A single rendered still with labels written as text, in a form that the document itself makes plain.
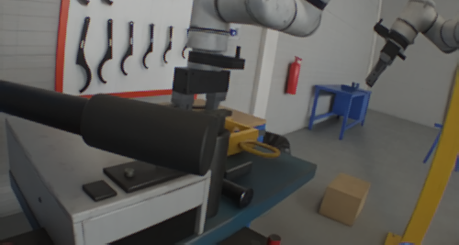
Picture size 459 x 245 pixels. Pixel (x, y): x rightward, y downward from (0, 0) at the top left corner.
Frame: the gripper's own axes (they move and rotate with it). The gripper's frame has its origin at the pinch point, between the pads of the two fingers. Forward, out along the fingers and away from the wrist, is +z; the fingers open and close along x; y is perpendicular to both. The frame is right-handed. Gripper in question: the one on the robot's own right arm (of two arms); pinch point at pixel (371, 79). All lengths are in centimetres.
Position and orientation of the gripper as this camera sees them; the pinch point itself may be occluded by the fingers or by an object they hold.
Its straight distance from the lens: 99.4
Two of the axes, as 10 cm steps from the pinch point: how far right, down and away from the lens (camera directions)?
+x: 4.6, -0.3, 8.9
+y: 7.1, 6.1, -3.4
